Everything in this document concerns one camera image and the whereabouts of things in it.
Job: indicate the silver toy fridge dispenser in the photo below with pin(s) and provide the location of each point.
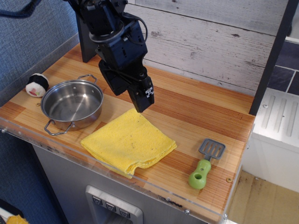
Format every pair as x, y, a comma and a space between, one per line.
108, 209

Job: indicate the dark right frame post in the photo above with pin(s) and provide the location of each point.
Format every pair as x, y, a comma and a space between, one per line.
276, 48

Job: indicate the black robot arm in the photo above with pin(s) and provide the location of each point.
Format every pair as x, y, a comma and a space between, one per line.
104, 16

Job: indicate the grey spatula green handle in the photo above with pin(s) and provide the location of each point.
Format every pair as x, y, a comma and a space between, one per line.
211, 149

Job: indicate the stainless steel pot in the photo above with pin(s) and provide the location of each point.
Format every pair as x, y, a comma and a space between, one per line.
72, 105

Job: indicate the plush sushi roll toy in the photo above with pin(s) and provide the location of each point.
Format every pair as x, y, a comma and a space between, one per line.
37, 85

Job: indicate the dark frame post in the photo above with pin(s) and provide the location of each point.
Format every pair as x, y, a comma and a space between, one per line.
276, 48
88, 48

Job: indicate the yellow cloth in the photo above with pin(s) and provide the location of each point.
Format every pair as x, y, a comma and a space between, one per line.
128, 142

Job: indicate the clear acrylic front guard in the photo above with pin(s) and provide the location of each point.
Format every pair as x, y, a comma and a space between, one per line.
173, 191

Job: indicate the white toy sink unit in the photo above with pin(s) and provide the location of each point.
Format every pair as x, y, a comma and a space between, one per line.
273, 148

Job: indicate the yellow object bottom left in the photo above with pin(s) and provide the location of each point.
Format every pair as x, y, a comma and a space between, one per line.
16, 220

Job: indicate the dark left frame post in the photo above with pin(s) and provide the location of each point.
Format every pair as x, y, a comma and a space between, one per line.
88, 48

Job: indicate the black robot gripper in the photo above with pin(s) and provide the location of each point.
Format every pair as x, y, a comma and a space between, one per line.
122, 52

